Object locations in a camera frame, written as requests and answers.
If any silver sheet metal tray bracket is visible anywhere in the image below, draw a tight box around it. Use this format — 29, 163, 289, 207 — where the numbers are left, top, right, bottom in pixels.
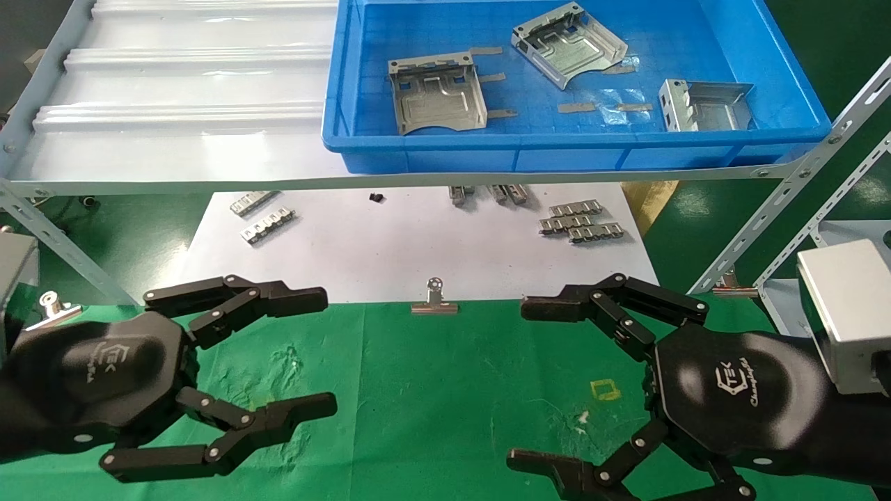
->
511, 1, 629, 90
658, 78, 757, 133
387, 51, 489, 136

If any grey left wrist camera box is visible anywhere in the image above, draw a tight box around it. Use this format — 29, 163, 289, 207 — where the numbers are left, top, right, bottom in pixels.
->
0, 232, 40, 336

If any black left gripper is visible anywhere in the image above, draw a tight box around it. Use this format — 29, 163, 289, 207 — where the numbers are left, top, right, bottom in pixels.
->
0, 275, 329, 465

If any brown cardboard piece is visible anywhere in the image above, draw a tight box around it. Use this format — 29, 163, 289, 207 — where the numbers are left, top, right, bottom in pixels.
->
621, 182, 680, 238

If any white paper sheet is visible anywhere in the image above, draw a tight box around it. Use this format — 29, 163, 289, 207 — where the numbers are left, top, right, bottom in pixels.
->
178, 182, 661, 305

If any blue plastic bin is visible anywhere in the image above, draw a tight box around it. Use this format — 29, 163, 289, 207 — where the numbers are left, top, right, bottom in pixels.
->
322, 0, 833, 175

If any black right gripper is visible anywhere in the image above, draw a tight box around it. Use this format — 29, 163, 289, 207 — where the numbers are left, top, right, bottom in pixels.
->
506, 273, 891, 501

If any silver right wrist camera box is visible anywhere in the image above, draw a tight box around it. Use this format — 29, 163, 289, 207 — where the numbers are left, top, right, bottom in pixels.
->
796, 239, 891, 396

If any green cloth mat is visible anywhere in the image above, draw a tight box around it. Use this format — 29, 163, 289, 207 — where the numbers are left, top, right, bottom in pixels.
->
0, 298, 879, 501

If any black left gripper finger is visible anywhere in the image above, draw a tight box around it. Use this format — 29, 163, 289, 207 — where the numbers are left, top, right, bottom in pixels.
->
100, 388, 339, 483

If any white corrugated shelf board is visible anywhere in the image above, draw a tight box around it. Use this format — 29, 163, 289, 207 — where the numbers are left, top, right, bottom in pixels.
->
10, 0, 349, 186

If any grey slotted angle brace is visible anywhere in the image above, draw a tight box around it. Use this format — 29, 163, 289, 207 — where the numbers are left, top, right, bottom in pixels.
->
755, 131, 891, 287
688, 58, 891, 295
0, 180, 141, 308

